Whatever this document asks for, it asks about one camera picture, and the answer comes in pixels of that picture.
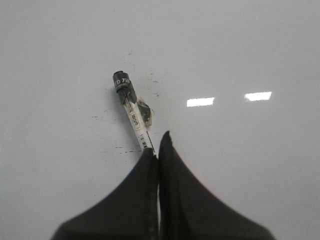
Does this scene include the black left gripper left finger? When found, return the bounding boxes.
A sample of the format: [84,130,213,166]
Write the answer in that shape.
[52,148,159,240]

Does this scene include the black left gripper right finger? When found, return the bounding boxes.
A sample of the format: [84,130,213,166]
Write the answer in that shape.
[158,131,274,240]

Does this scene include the white black whiteboard marker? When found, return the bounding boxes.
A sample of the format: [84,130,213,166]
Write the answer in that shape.
[112,70,156,155]

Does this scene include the white glossy whiteboard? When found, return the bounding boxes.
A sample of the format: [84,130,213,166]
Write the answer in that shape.
[0,0,320,240]

